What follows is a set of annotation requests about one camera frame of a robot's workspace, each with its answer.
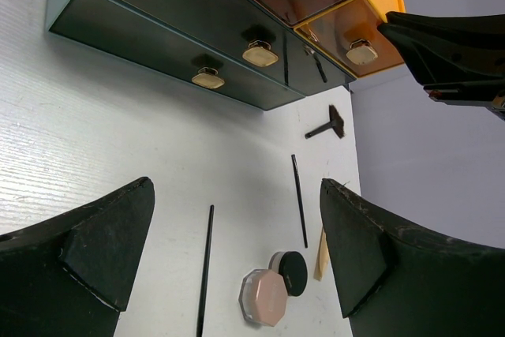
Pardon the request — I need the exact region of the dark teal drawer cabinet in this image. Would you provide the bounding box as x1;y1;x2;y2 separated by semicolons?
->
46;0;353;110

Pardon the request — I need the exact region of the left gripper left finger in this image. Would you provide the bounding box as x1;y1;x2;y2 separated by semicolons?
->
1;177;155;336

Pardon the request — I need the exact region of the right beige concealer tube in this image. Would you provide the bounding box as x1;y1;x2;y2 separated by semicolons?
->
314;228;330;281

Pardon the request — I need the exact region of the right thin black brush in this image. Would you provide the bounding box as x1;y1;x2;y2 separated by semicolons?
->
291;154;309;249

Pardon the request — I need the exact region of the middle thin black brush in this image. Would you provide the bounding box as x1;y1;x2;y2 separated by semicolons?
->
196;204;215;337

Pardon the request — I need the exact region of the black fan brush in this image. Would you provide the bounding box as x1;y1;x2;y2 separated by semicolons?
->
305;105;346;139

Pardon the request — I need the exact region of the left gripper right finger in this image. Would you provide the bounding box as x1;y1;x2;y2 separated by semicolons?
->
320;178;504;336

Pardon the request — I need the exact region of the clear yellow box drawer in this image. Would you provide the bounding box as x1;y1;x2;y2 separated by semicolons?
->
295;0;404;78

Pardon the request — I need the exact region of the black lid round jar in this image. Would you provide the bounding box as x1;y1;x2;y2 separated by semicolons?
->
269;251;308;297

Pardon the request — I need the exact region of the thin black brush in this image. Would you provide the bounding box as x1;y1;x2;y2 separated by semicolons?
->
291;154;309;249
196;204;215;337

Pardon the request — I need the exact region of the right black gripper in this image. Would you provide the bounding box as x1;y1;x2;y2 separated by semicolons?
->
378;11;504;120

